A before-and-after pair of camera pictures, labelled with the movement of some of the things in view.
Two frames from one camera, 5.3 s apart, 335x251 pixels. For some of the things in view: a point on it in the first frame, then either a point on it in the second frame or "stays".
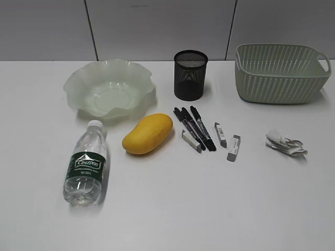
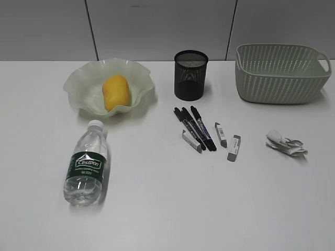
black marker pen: x=182 y=118 stays
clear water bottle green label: x=84 y=174 stays
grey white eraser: x=194 y=145 stays
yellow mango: x=151 y=132 → x=116 y=91
